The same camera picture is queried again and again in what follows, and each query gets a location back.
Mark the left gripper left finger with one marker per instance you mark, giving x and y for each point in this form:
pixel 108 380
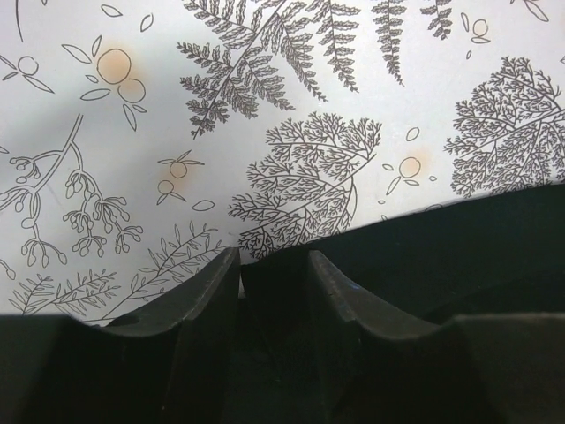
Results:
pixel 176 349

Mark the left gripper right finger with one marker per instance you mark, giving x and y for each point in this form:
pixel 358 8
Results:
pixel 377 363

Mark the black t shirt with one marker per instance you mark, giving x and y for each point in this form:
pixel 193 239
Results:
pixel 494 265

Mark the floral table mat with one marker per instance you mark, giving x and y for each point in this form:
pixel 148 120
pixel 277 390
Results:
pixel 141 138

